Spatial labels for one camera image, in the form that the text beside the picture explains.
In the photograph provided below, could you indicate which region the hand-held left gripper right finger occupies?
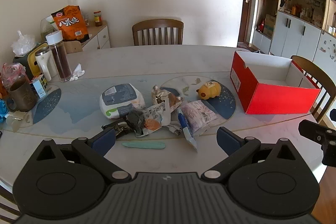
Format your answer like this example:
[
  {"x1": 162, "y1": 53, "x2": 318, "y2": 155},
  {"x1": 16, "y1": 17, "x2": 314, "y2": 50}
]
[{"x1": 201, "y1": 127, "x2": 303, "y2": 184}]

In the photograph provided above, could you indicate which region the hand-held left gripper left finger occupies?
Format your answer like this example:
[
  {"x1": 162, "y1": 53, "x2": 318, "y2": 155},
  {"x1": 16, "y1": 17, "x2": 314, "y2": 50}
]
[{"x1": 34, "y1": 127, "x2": 132, "y2": 184}]

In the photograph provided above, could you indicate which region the black packet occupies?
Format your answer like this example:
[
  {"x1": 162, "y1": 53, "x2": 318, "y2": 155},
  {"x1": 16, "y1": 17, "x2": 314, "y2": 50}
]
[{"x1": 102, "y1": 121, "x2": 133, "y2": 139}]

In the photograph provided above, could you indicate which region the black wrapper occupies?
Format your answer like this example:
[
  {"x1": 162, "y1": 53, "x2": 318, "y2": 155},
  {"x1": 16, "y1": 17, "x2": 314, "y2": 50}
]
[{"x1": 126, "y1": 110, "x2": 147, "y2": 135}]

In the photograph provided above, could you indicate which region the teal plastic scraper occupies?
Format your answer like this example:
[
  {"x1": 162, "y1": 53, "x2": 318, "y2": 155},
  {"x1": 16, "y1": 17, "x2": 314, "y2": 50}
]
[{"x1": 122, "y1": 142, "x2": 167, "y2": 150}]

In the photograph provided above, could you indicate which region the blue plastic packet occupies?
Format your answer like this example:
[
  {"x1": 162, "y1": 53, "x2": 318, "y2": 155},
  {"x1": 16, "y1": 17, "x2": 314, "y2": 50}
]
[{"x1": 178, "y1": 113, "x2": 198, "y2": 153}]

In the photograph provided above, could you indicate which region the red cardboard box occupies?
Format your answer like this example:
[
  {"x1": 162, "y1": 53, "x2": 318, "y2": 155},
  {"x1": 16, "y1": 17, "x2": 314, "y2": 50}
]
[{"x1": 230, "y1": 50, "x2": 321, "y2": 115}]

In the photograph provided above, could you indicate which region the white grey wet wipes pack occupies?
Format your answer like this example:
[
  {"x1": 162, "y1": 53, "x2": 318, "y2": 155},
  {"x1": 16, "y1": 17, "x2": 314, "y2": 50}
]
[{"x1": 100, "y1": 84, "x2": 146, "y2": 119}]

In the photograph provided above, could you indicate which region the white cable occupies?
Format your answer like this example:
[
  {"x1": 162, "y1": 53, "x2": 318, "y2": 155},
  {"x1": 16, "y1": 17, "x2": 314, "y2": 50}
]
[{"x1": 168, "y1": 124, "x2": 183, "y2": 136}]

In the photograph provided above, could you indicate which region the yellow plush toy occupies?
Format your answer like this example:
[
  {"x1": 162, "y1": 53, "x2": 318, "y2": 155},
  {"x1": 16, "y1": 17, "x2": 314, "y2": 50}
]
[{"x1": 196, "y1": 81, "x2": 221, "y2": 101}]

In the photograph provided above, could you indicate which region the white sausage snack packet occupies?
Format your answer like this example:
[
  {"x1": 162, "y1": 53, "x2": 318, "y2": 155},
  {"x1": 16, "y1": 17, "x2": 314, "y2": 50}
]
[{"x1": 142, "y1": 99, "x2": 171, "y2": 138}]

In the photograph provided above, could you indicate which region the silver foil snack wrapper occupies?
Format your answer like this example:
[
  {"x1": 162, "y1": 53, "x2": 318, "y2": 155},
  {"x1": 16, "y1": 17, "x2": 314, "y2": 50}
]
[{"x1": 151, "y1": 85, "x2": 184, "y2": 113}]

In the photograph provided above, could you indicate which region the white desktop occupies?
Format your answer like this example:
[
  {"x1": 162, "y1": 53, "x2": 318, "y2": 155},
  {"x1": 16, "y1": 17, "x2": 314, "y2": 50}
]
[{"x1": 0, "y1": 44, "x2": 326, "y2": 203}]

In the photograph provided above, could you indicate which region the wooden slat back chair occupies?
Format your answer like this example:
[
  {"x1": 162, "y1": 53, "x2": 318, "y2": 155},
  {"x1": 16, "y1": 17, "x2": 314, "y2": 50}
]
[
  {"x1": 291, "y1": 55, "x2": 336, "y2": 123},
  {"x1": 132, "y1": 19, "x2": 184, "y2": 46}
]

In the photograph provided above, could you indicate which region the printed blue table mat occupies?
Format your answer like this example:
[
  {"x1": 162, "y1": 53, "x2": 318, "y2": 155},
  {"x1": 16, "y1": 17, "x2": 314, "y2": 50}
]
[{"x1": 0, "y1": 72, "x2": 319, "y2": 141}]

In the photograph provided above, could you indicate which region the group of small stickers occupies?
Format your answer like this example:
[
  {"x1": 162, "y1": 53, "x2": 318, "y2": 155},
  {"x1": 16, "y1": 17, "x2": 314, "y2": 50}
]
[{"x1": 319, "y1": 39, "x2": 336, "y2": 62}]

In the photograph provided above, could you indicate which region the crumpled white tissue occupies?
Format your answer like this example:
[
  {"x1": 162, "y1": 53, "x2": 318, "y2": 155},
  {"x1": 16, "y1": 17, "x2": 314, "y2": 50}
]
[{"x1": 70, "y1": 63, "x2": 85, "y2": 82}]

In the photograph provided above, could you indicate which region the puzzle cube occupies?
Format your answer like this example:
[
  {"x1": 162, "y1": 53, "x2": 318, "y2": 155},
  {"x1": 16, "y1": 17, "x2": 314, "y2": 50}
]
[{"x1": 29, "y1": 74, "x2": 49, "y2": 98}]

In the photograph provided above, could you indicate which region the glass bottle with white cap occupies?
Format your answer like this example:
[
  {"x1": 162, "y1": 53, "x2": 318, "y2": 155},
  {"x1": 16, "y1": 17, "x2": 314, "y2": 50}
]
[{"x1": 45, "y1": 31, "x2": 72, "y2": 83}]

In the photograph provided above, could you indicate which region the small clear glass dish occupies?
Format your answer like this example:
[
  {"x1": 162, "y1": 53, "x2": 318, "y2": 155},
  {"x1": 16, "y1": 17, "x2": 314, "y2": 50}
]
[{"x1": 7, "y1": 111, "x2": 27, "y2": 131}]

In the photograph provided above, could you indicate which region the brown mug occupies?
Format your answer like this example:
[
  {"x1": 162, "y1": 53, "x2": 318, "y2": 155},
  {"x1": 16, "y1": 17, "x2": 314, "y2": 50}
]
[{"x1": 6, "y1": 79, "x2": 38, "y2": 112}]

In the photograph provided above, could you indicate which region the patterned door rug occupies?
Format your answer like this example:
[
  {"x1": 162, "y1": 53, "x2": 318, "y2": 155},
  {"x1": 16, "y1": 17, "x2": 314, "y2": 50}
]
[{"x1": 238, "y1": 42, "x2": 259, "y2": 52}]

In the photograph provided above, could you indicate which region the white thermos cup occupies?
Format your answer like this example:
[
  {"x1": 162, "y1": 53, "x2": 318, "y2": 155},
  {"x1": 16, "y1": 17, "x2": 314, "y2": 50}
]
[{"x1": 35, "y1": 49, "x2": 57, "y2": 81}]

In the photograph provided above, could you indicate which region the white sideboard cabinet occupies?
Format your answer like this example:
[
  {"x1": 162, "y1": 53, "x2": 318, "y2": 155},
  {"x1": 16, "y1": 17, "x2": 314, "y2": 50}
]
[{"x1": 64, "y1": 21, "x2": 111, "y2": 54}]

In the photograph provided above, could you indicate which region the blue cloth item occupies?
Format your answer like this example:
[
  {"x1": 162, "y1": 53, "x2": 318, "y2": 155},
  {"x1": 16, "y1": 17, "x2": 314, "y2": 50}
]
[{"x1": 0, "y1": 98, "x2": 9, "y2": 123}]

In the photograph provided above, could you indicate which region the green yellow tissue box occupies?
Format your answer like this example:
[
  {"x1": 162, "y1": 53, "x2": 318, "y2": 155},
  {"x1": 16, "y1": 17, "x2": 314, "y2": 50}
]
[{"x1": 13, "y1": 43, "x2": 50, "y2": 77}]

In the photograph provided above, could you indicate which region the brown cardboard carton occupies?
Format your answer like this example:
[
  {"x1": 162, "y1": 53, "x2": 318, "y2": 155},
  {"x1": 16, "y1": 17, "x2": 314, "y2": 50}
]
[{"x1": 264, "y1": 13, "x2": 276, "y2": 38}]

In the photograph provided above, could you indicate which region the pink plastic bag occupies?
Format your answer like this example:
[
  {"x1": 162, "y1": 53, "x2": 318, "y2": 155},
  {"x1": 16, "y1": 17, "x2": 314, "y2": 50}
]
[{"x1": 1, "y1": 63, "x2": 27, "y2": 88}]

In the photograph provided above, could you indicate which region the orange snack bag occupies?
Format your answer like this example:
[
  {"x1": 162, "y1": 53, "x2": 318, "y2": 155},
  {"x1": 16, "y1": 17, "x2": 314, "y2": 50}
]
[{"x1": 51, "y1": 5, "x2": 90, "y2": 43}]

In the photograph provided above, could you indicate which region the jar with red label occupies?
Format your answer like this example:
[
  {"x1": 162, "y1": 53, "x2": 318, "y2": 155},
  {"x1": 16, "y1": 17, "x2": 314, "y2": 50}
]
[{"x1": 93, "y1": 11, "x2": 103, "y2": 27}]

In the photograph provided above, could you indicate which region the green white bag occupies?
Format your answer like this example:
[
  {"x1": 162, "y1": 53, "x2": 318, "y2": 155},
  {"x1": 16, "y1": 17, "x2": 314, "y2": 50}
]
[{"x1": 41, "y1": 15, "x2": 61, "y2": 41}]

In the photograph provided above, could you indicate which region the white plastic bag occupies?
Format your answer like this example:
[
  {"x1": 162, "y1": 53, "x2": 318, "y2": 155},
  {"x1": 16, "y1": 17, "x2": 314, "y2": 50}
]
[{"x1": 11, "y1": 30, "x2": 36, "y2": 55}]

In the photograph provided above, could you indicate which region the white wall cabinet unit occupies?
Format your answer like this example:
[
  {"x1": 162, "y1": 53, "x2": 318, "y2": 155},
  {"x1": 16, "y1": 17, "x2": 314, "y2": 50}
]
[{"x1": 252, "y1": 0, "x2": 336, "y2": 72}]

